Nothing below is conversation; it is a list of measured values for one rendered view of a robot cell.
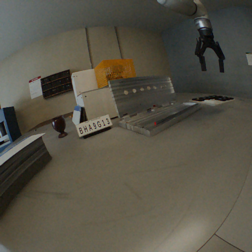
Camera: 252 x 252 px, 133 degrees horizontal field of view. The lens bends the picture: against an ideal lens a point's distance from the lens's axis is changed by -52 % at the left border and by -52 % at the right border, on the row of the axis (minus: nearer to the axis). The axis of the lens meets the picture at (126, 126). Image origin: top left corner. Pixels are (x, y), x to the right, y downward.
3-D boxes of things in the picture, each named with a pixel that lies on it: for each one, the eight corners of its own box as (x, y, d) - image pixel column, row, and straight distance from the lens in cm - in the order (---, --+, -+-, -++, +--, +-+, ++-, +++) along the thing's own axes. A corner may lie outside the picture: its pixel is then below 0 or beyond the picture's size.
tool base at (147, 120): (149, 137, 36) (148, 126, 34) (119, 125, 52) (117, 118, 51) (201, 108, 71) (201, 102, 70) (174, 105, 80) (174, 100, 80)
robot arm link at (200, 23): (190, 22, 67) (194, 32, 64) (199, 16, 60) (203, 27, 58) (203, 25, 72) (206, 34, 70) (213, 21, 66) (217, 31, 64)
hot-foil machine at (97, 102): (89, 127, 64) (75, 61, 66) (79, 119, 103) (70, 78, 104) (172, 100, 106) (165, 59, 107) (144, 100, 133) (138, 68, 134)
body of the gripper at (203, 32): (207, 34, 69) (211, 49, 67) (194, 31, 64) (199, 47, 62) (215, 31, 64) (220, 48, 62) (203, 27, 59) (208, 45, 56)
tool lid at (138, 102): (109, 80, 51) (107, 82, 52) (121, 121, 49) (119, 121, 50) (169, 75, 80) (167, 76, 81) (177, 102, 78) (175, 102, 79)
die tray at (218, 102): (214, 106, 77) (214, 104, 77) (188, 101, 95) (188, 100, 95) (236, 100, 112) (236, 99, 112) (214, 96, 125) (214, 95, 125)
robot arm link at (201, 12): (200, 26, 73) (184, 19, 63) (191, 5, 80) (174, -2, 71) (214, 23, 68) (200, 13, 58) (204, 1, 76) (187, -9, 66)
